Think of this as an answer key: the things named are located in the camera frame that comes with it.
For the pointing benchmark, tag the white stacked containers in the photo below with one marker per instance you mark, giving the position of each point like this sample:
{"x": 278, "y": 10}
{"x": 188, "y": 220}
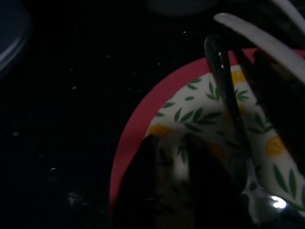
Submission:
{"x": 10, "y": 50}

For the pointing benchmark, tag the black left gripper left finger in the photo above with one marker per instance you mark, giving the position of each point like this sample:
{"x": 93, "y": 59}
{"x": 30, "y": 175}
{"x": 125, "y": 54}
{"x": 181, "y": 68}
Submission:
{"x": 209, "y": 190}

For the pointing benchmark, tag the pink rimmed leaf pattern plate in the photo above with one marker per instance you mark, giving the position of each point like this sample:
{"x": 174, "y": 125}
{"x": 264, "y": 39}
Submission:
{"x": 166, "y": 95}

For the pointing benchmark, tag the white ribbed flat bar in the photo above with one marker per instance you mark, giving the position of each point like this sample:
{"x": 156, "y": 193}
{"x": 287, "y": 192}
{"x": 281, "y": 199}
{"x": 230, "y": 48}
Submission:
{"x": 262, "y": 41}
{"x": 296, "y": 10}

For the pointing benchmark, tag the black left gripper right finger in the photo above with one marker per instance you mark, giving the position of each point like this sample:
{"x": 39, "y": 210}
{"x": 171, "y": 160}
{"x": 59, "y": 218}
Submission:
{"x": 288, "y": 114}

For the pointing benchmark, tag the metal spoon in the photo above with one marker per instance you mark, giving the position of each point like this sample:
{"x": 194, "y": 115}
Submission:
{"x": 233, "y": 108}

